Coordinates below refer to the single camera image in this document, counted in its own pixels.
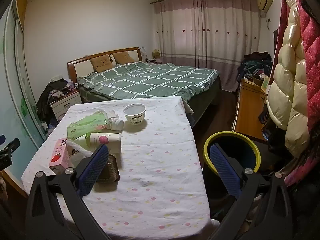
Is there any red quilted jacket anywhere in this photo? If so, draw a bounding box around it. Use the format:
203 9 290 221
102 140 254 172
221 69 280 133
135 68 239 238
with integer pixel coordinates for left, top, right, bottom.
297 0 320 140

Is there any white dotted tablecloth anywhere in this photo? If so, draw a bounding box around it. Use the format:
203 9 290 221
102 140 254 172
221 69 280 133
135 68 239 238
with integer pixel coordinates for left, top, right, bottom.
21 95 220 240

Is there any wooden bed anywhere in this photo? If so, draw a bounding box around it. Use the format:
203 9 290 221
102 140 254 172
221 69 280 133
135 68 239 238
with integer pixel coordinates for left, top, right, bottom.
67 47 222 128

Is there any brown bear-face pillow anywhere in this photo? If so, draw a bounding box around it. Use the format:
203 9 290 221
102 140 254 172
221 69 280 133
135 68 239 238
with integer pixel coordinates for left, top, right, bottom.
112 52 135 65
90 56 114 72

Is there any pink and white curtain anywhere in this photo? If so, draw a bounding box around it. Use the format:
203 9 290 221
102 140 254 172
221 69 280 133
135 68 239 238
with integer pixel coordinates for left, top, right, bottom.
152 0 259 92

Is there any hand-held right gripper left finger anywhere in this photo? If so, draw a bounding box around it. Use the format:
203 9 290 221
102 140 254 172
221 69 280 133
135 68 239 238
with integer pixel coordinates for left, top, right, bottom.
25 144 110 240

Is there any green wet wipes pack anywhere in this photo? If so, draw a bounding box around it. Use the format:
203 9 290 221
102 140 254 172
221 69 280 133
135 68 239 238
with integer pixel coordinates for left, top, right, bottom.
67 111 108 140

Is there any black bin with yellow rim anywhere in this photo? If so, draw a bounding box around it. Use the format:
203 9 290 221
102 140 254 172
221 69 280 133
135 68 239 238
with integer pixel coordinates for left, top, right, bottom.
202 131 261 208

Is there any wooden desk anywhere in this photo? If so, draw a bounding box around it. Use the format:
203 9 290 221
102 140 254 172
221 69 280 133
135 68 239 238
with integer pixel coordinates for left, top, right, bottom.
231 79 269 140

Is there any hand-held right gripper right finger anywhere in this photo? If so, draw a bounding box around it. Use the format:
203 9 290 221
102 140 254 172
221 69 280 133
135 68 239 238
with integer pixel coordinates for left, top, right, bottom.
209 144 293 240

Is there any white nightstand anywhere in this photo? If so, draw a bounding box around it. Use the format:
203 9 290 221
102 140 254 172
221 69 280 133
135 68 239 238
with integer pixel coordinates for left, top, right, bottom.
49 90 82 120

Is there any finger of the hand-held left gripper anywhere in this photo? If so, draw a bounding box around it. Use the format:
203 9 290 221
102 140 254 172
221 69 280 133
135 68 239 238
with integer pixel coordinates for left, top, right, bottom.
0 134 20 171

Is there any dark red coat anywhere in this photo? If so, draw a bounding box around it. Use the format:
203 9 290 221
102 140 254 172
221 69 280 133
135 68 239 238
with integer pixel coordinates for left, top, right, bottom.
279 0 288 33

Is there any green checked duvet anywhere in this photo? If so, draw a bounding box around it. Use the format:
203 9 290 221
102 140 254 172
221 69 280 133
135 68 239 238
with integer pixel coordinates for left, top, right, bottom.
76 62 220 101

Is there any white paper bowl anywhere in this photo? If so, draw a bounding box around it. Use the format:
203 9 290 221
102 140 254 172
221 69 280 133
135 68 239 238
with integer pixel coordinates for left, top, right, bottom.
123 103 147 125

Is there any black plastic tray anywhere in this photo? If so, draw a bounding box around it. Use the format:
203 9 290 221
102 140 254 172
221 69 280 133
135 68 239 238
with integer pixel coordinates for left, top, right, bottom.
96 154 120 182

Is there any white wrapper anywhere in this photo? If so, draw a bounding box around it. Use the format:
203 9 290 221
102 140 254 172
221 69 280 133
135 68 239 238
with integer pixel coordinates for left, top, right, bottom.
66 140 94 158

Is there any pink strawberry milk carton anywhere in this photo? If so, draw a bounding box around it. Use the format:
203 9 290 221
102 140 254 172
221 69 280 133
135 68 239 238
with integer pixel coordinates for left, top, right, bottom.
49 138 69 175

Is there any pile of clothes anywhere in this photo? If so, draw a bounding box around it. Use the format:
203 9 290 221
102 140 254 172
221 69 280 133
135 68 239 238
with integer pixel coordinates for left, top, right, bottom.
237 52 273 80

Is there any small white bottle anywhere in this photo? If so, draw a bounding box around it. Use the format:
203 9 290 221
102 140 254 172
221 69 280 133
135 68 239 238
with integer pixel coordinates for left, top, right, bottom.
107 117 125 131

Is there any sliding wardrobe door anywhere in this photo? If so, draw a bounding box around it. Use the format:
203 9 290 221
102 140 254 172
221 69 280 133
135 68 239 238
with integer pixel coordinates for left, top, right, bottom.
0 2 48 175

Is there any dark clothes heap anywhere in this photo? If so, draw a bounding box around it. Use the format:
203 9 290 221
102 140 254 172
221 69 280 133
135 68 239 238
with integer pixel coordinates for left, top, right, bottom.
37 79 75 123

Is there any cream puffer jacket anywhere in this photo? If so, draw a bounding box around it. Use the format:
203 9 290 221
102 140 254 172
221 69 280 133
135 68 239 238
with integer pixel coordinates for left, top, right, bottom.
266 0 310 158

